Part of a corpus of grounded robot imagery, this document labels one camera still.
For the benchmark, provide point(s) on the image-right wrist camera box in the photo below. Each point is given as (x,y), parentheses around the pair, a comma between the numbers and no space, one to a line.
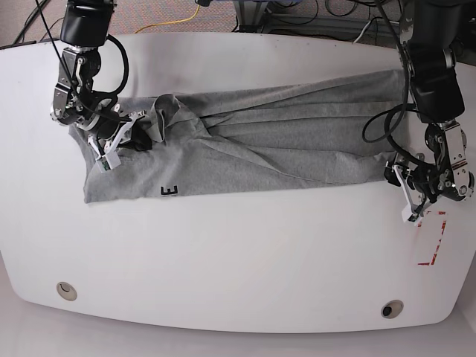
(408,216)

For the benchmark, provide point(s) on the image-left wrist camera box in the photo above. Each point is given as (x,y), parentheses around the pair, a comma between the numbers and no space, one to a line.
(108,162)

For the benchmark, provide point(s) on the grey t-shirt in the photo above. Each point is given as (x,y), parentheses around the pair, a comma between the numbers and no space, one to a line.
(290,137)

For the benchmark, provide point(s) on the aluminium frame stand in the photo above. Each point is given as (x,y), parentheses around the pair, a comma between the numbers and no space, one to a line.
(290,22)

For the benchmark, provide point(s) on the red tape rectangle marking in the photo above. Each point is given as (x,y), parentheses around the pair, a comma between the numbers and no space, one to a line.
(429,236)

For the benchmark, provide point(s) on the left table grommet hole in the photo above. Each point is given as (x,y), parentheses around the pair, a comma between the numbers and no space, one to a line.
(66,291)

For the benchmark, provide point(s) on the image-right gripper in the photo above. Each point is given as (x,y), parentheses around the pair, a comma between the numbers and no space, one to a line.
(414,182)

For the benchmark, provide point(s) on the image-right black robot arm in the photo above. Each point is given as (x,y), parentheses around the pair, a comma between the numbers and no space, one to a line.
(432,92)

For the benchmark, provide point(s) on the right table grommet hole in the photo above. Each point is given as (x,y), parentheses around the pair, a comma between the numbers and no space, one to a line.
(392,309)

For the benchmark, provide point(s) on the table grommet hole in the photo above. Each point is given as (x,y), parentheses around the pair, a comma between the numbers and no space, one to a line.
(66,291)
(392,309)

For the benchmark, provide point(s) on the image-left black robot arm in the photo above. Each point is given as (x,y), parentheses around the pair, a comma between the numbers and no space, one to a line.
(85,28)

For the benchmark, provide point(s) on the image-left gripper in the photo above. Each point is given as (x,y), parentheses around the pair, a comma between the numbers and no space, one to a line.
(109,136)

